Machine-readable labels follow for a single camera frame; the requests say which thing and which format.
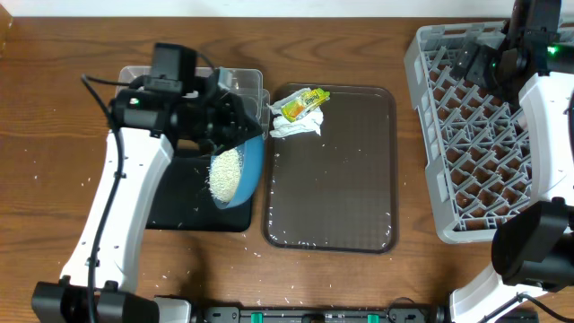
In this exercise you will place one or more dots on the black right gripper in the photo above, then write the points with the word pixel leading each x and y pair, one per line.
pixel 482 59

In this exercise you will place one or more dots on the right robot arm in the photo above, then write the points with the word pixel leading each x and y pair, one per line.
pixel 532 253

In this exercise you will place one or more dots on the dark brown serving tray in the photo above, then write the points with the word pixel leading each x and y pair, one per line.
pixel 336 189

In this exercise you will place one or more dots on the yellow green snack wrapper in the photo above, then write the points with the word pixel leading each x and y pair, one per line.
pixel 300 103

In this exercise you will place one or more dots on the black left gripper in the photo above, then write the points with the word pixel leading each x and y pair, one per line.
pixel 230 118

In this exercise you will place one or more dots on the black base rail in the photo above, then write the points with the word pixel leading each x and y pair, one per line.
pixel 402 314

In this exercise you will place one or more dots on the black plastic bin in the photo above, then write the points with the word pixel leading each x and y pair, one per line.
pixel 183 201

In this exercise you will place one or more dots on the grey dishwasher rack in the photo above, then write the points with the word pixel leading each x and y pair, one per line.
pixel 478 171

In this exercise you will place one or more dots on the pile of white rice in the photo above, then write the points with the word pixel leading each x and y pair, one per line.
pixel 224 175

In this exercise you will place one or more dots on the clear plastic bin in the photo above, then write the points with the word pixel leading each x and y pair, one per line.
pixel 247 83

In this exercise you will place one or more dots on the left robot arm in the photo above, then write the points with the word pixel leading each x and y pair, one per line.
pixel 99 281

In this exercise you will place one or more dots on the dark blue plate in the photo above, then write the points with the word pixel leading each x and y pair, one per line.
pixel 252 156

